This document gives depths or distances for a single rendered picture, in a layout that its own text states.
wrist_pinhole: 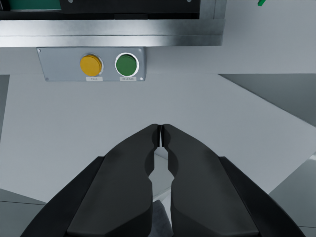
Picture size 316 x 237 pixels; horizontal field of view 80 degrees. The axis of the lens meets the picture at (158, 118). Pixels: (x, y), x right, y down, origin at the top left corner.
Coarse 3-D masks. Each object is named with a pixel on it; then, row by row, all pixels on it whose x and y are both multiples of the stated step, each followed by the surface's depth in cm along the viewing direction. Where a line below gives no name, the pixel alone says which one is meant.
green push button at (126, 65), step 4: (120, 56) 36; (124, 56) 36; (128, 56) 36; (120, 60) 36; (124, 60) 36; (128, 60) 36; (132, 60) 36; (116, 64) 37; (120, 64) 37; (124, 64) 37; (128, 64) 37; (132, 64) 37; (136, 64) 37; (120, 68) 37; (124, 68) 37; (128, 68) 37; (132, 68) 37; (120, 72) 38; (124, 72) 38; (128, 72) 38; (132, 72) 38
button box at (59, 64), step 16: (48, 48) 37; (64, 48) 37; (80, 48) 37; (96, 48) 37; (112, 48) 37; (128, 48) 37; (144, 48) 38; (48, 64) 38; (64, 64) 38; (112, 64) 38; (144, 64) 38; (48, 80) 40; (64, 80) 40; (80, 80) 40; (96, 80) 40; (112, 80) 40; (128, 80) 39; (144, 80) 40
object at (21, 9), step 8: (8, 0) 34; (16, 0) 34; (24, 0) 34; (32, 0) 34; (40, 0) 34; (48, 0) 34; (56, 0) 34; (16, 8) 35; (24, 8) 35; (32, 8) 35; (40, 8) 35; (48, 8) 35; (56, 8) 35
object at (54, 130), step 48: (48, 96) 52; (96, 96) 52; (144, 96) 52; (192, 96) 52; (240, 96) 52; (0, 144) 60; (48, 144) 60; (96, 144) 59; (240, 144) 59; (288, 144) 59; (48, 192) 70
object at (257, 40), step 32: (256, 0) 41; (288, 0) 41; (224, 32) 44; (256, 32) 44; (288, 32) 44; (0, 64) 48; (32, 64) 48; (160, 64) 48; (192, 64) 48; (224, 64) 48; (256, 64) 48; (288, 64) 48
